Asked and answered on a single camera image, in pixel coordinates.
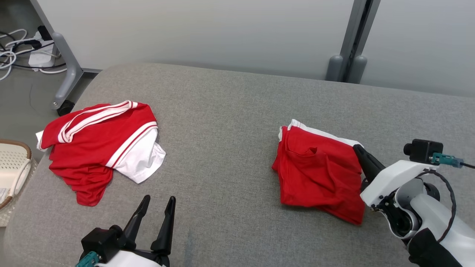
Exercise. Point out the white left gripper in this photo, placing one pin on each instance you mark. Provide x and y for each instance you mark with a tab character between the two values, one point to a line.
130	259

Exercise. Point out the grey partition base rail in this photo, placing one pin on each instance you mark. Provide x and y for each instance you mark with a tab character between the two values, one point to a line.
92	70

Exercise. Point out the teal camera connector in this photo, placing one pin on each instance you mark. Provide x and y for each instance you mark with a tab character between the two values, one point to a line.
447	160
87	259

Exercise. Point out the black power plug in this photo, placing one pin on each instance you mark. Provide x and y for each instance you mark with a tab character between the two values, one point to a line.
44	32

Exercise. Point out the red shorts with white stripe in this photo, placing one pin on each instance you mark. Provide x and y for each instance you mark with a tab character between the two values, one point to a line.
319	174

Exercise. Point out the teal right camera connector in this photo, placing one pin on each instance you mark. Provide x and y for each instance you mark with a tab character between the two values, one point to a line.
447	160

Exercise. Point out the teal left camera connector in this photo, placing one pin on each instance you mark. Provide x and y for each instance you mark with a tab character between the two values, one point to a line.
87	259

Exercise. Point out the black caster wheel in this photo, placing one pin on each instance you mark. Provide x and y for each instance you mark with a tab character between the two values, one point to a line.
65	108

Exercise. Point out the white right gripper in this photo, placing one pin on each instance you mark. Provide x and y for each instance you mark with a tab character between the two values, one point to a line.
393	178

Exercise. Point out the grey rounded post foot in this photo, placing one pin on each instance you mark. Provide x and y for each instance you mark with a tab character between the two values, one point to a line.
334	68
357	70

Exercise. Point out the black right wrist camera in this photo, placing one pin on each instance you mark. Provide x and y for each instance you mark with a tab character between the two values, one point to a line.
423	150

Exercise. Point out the grey partition post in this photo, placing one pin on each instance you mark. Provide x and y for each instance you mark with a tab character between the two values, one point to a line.
356	29

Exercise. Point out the white basket with brown rim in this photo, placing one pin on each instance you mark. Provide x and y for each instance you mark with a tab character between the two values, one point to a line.
15	167

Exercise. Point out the red and white basketball jersey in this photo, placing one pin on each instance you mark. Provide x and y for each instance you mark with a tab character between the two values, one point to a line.
92	148

